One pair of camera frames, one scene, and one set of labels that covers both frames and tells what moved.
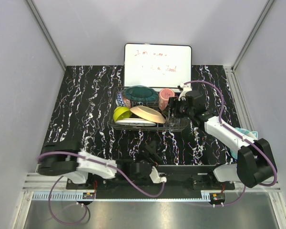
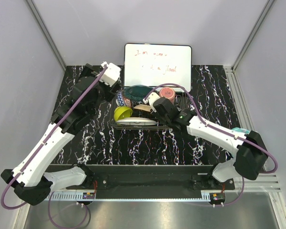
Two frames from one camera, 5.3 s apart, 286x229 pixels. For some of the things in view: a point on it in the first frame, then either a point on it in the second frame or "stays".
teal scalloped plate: [140, 92] stays
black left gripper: [155, 159] to [110, 91]
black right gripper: [174, 103] to [156, 112]
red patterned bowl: [122, 101] stays
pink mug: [164, 95] stays
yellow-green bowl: [121, 113] stays
